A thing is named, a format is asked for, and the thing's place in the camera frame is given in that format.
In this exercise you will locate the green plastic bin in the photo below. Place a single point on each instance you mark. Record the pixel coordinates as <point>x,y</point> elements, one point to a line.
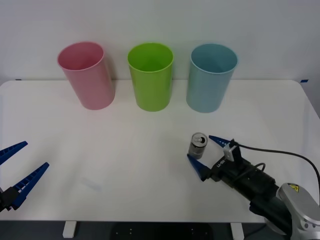
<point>152,92</point>

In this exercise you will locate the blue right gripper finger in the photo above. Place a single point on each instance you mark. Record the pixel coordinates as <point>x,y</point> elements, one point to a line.
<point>201,168</point>
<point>220,143</point>

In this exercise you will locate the grey drink can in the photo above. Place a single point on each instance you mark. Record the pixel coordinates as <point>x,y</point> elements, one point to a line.
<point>196,149</point>

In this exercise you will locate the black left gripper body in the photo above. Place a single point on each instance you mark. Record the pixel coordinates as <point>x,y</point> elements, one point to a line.
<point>3,201</point>

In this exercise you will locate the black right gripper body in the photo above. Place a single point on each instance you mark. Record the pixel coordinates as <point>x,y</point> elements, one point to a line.
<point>252,183</point>

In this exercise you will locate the pink plastic bin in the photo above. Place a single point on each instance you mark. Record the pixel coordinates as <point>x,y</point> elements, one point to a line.
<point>92,87</point>

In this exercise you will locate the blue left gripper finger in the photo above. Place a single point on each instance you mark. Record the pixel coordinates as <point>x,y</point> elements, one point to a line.
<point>12,150</point>
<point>30,181</point>

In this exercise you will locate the pale blue plastic bin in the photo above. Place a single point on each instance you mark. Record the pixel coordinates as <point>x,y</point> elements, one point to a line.
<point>207,92</point>

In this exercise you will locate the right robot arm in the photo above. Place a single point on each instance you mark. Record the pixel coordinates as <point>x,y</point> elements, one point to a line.
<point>297,207</point>

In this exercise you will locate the white table leg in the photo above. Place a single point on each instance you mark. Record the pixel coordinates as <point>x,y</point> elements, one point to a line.
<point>237,231</point>
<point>68,229</point>

